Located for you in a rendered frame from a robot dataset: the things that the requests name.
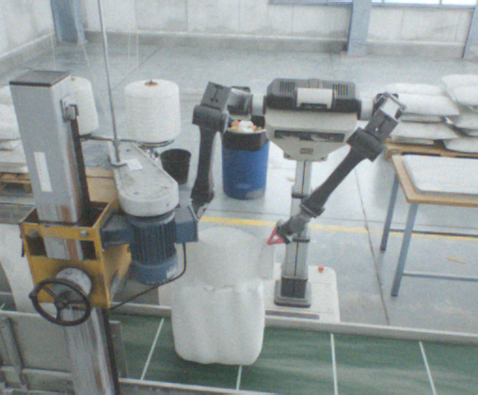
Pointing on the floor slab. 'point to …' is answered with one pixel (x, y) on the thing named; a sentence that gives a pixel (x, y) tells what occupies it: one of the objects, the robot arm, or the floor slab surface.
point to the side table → (429, 229)
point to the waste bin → (245, 160)
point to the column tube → (39, 109)
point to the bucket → (176, 164)
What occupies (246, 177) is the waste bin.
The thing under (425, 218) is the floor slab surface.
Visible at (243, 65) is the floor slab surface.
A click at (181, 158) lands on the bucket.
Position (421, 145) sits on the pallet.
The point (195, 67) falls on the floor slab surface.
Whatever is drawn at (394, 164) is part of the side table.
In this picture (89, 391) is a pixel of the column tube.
